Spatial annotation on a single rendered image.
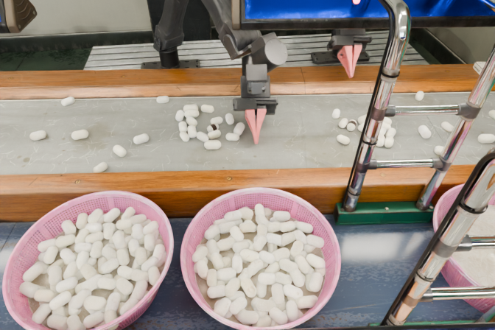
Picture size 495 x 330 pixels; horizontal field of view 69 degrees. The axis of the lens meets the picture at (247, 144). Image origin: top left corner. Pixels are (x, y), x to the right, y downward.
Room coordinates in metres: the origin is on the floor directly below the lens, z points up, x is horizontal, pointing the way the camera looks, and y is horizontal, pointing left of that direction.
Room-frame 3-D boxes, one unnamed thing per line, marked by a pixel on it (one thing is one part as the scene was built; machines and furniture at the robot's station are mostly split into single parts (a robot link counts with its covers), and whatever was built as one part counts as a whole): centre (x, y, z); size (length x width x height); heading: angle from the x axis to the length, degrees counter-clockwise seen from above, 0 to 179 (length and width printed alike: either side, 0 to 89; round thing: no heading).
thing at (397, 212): (0.54, -0.28, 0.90); 0.20 x 0.19 x 0.45; 92
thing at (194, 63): (1.10, 0.26, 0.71); 0.20 x 0.07 x 0.08; 97
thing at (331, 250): (0.33, -0.02, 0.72); 0.27 x 0.27 x 0.10
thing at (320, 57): (1.17, -0.33, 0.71); 0.20 x 0.07 x 0.08; 97
